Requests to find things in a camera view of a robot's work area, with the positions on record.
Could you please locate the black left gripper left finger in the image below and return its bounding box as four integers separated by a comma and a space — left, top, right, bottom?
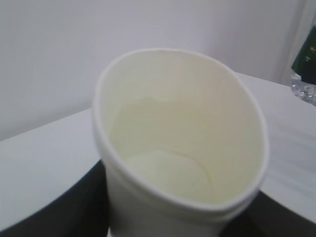
0, 161, 109, 237

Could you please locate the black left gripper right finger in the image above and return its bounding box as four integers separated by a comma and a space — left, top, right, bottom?
222, 192, 316, 237

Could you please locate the white paper cup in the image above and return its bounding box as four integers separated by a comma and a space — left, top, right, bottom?
92, 48, 270, 237

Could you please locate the clear green-label water bottle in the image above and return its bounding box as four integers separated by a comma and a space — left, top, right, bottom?
291, 26, 316, 106

